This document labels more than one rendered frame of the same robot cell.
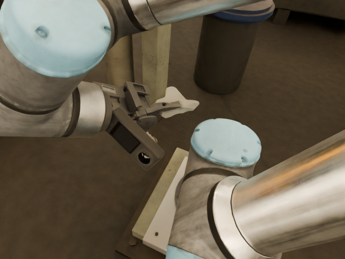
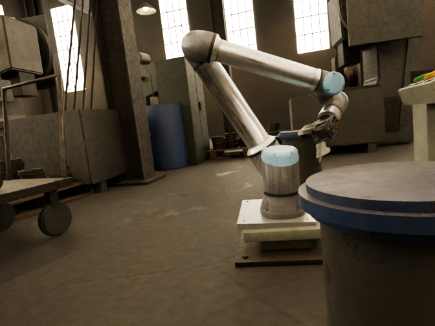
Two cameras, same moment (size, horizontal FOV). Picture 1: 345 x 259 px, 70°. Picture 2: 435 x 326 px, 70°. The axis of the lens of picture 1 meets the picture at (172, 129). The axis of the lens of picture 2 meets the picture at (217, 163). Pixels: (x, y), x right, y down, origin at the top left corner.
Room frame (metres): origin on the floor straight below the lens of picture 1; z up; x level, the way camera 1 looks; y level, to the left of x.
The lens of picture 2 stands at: (1.56, -0.57, 0.55)
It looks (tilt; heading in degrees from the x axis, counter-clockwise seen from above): 7 degrees down; 171
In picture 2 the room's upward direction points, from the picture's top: 7 degrees counter-clockwise
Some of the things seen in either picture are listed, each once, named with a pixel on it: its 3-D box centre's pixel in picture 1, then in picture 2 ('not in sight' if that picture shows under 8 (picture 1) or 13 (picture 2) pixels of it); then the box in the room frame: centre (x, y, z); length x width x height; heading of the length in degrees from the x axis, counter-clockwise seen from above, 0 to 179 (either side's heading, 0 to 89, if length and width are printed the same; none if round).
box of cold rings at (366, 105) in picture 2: not in sight; (331, 121); (-2.21, 1.59, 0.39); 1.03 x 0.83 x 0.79; 69
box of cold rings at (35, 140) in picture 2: not in sight; (89, 147); (-2.24, -1.43, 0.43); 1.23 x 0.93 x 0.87; 153
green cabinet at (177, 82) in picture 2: not in sight; (185, 113); (-3.21, -0.21, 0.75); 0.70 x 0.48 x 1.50; 155
